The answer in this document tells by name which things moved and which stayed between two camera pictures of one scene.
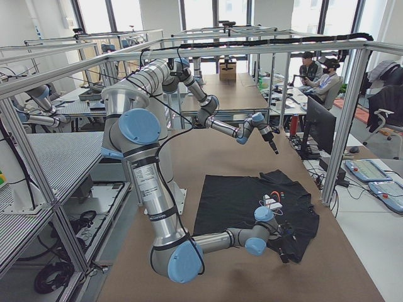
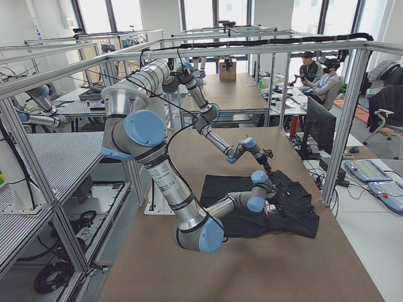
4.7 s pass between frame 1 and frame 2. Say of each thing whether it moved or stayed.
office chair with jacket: stayed
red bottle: stayed
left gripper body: moved
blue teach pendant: stayed
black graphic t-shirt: moved
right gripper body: moved
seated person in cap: stayed
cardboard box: stayed
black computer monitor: stayed
